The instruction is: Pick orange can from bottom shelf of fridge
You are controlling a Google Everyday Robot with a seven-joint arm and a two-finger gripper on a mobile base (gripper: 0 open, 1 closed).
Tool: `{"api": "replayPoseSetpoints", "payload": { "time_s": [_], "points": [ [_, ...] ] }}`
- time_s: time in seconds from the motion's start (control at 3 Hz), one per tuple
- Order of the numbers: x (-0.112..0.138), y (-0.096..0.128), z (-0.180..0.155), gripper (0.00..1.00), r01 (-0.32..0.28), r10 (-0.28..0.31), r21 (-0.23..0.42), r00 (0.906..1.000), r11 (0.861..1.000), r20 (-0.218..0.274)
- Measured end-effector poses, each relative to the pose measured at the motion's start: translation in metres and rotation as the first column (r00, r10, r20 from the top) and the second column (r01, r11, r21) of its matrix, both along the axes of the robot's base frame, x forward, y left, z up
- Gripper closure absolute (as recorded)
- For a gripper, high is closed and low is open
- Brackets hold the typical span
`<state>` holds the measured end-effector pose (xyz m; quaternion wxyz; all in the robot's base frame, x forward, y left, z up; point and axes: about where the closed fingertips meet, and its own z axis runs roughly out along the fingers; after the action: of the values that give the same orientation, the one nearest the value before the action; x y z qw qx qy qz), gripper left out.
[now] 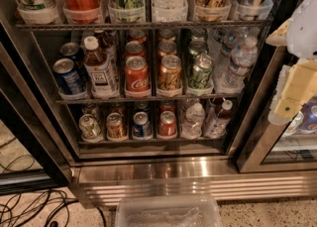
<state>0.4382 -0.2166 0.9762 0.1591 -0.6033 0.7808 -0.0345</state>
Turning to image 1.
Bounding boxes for blue can shelf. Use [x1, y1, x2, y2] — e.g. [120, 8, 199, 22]
[53, 58, 84, 95]
[59, 43, 88, 82]
[133, 112, 152, 138]

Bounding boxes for tea bottle bottom shelf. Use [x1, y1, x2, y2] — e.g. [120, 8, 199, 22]
[204, 100, 233, 139]

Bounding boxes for water bottle middle shelf rear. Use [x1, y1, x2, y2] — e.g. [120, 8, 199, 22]
[214, 27, 248, 74]

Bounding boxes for clear plastic bin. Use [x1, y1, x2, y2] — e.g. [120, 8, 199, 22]
[115, 194, 223, 227]

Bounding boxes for orange can middle shelf front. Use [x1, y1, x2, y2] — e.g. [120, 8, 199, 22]
[158, 55, 181, 91]

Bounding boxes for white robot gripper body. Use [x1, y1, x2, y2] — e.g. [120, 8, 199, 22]
[286, 0, 317, 59]

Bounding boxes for white green can bottom shelf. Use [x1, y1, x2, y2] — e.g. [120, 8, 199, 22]
[79, 114, 101, 140]

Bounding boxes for black floor cables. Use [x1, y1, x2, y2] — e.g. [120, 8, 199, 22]
[0, 136, 107, 227]

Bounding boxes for green can middle shelf front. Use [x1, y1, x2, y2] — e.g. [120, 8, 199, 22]
[188, 54, 214, 89]

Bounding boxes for blue can middle shelf rear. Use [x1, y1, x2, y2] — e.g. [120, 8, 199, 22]
[59, 43, 88, 82]

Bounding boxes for blue can bottom shelf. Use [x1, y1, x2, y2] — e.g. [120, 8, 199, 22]
[133, 112, 152, 138]

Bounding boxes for blue can middle shelf front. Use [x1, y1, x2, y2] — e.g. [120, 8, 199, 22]
[53, 58, 84, 95]

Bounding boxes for tea bottle middle shelf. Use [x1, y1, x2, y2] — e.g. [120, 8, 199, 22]
[84, 36, 118, 93]

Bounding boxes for red can bottom shelf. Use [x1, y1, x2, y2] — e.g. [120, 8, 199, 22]
[158, 111, 176, 137]

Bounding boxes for water bottle middle shelf front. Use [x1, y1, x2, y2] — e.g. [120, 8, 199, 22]
[222, 36, 258, 93]

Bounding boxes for orange can bottom shelf front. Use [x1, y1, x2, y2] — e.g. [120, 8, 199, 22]
[106, 112, 127, 139]

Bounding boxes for red cola can middle front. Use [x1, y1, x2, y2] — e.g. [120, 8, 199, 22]
[125, 56, 150, 92]

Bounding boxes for fridge glass door right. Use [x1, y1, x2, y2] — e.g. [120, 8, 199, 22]
[227, 0, 317, 173]

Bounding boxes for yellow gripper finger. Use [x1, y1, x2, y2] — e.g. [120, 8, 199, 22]
[267, 59, 317, 125]
[265, 19, 290, 47]

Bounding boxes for fridge door left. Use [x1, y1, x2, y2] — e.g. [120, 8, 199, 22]
[0, 28, 69, 195]

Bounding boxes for water bottle bottom shelf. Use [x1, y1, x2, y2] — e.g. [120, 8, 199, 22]
[181, 103, 205, 139]

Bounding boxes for tea bottle shelf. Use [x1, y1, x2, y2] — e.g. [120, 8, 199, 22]
[204, 100, 233, 139]
[84, 36, 118, 93]

